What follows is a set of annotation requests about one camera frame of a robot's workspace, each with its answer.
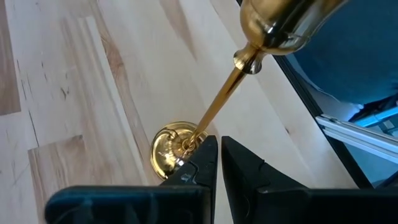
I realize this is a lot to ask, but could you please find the silver aluminium rail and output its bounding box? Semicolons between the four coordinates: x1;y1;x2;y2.
315;113;398;165

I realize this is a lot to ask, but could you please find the black aluminium table frame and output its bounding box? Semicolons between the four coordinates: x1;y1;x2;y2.
236;0;398;190

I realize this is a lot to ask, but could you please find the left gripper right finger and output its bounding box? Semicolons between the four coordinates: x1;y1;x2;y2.
222;136;398;224

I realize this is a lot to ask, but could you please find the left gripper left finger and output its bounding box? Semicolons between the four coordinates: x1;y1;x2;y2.
45;135;218;224

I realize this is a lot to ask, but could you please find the tall gold candlestick holder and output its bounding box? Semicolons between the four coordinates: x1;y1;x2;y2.
150;0;349;181

